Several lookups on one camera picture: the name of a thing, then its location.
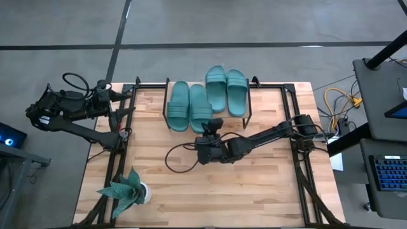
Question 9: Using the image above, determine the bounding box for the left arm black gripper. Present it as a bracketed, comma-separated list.
[91, 81, 136, 120]

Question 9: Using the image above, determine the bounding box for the teal green rubber slide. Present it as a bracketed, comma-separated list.
[226, 69, 248, 118]
[205, 66, 227, 114]
[167, 81, 191, 133]
[190, 84, 213, 134]

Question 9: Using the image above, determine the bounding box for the artificial green plant white pot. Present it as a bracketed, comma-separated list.
[97, 167, 153, 219]

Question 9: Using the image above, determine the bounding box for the black computer blue light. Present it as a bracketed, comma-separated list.
[0, 122, 29, 149]

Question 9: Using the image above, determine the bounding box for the grey metal stand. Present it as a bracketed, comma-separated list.
[0, 142, 52, 229]

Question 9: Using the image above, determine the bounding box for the white paper sheet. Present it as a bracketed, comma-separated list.
[329, 136, 345, 172]

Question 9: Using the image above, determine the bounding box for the black diagonal beam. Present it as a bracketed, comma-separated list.
[327, 122, 372, 157]

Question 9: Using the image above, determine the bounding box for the grey desk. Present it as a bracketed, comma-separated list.
[352, 58, 407, 220]

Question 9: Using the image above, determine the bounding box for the black backlit keyboard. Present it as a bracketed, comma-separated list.
[368, 155, 407, 192]

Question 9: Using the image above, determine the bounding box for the blue-lit monitor screen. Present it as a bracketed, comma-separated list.
[383, 100, 407, 120]

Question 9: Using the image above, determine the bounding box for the black round pole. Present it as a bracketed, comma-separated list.
[364, 29, 407, 71]

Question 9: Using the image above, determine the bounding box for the wooden shelf black metal frame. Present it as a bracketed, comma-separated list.
[162, 77, 254, 131]

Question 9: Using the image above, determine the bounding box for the black metal rig frame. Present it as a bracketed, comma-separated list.
[71, 76, 346, 229]

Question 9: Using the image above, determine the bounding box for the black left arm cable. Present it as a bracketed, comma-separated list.
[62, 72, 96, 96]

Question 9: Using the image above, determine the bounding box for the black floor cable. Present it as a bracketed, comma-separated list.
[313, 74, 356, 92]

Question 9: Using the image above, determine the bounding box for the yellow cable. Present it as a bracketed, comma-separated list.
[323, 87, 362, 128]

